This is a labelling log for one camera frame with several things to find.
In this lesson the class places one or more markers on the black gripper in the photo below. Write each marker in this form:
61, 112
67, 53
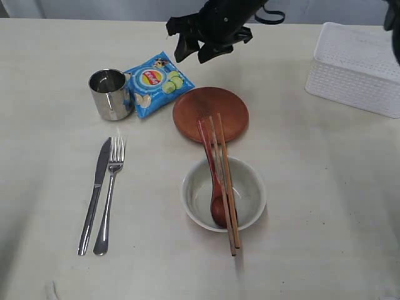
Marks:
218, 24

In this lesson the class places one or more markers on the blue potato chips bag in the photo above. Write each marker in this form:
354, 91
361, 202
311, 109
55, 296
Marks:
156, 83

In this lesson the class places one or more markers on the dark brown round plate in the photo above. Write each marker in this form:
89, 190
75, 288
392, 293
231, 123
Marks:
200, 103

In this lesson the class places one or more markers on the silver foil packet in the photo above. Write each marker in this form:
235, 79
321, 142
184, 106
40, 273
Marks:
110, 91

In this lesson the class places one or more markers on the silver metal fork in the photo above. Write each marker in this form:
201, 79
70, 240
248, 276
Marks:
115, 164

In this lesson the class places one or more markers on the silver metal table knife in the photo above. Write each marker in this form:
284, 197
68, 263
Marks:
101, 166

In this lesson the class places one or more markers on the pale green ceramic bowl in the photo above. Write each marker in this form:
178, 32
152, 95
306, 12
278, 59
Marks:
248, 189

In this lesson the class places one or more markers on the dark brown wooden spoon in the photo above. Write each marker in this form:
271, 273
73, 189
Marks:
207, 142

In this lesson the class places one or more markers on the white perforated plastic basket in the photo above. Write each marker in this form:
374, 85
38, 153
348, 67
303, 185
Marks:
355, 67

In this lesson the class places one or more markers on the brown wooden chopstick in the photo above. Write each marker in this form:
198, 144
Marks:
219, 204
231, 202

